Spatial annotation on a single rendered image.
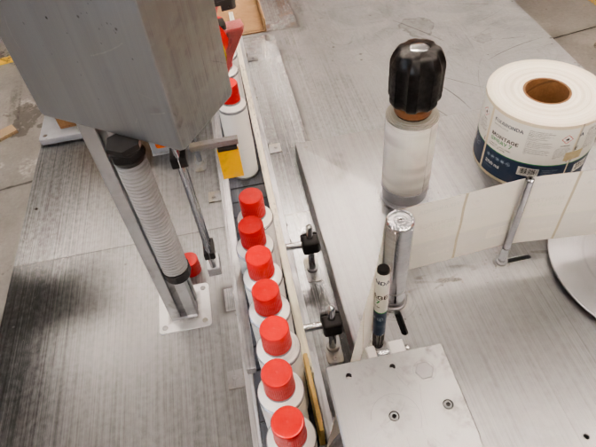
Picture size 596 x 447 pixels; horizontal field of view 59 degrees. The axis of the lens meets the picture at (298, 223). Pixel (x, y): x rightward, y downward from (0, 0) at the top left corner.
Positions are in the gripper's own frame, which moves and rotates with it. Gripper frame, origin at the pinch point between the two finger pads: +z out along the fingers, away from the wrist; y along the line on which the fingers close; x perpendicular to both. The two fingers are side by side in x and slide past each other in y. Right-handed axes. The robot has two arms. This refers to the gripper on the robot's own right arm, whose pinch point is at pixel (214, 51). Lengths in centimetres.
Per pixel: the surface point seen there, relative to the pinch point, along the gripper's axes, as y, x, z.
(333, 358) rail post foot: -31.1, -4.8, 37.2
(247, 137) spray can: 8.7, -3.9, 23.0
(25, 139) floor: 176, 80, 123
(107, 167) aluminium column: -14.6, 17.0, 3.0
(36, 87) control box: -18.7, 19.2, -11.4
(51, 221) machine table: 18, 37, 38
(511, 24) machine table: 44, -87, 38
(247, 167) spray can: 8.3, -2.8, 29.7
